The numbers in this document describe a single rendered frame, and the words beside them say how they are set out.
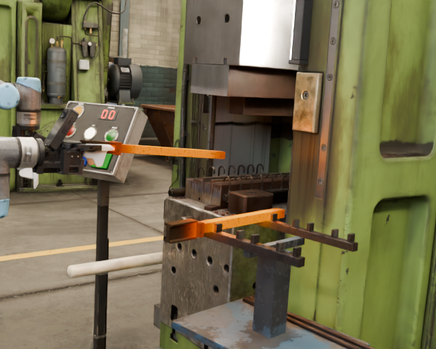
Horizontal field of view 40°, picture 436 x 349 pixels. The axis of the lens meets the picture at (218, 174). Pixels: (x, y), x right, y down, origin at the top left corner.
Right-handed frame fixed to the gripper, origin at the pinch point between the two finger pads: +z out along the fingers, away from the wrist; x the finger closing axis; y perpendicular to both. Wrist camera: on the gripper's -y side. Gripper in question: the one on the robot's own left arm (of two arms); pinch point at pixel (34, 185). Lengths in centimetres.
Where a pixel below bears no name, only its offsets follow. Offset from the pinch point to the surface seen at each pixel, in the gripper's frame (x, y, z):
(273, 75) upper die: 28, -72, -41
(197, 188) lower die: 21, -50, -2
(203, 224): 76, -31, -4
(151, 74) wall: -862, -281, -38
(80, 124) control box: -29.2, -19.4, -17.9
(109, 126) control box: -19.2, -28.3, -18.5
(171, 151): 43, -33, -17
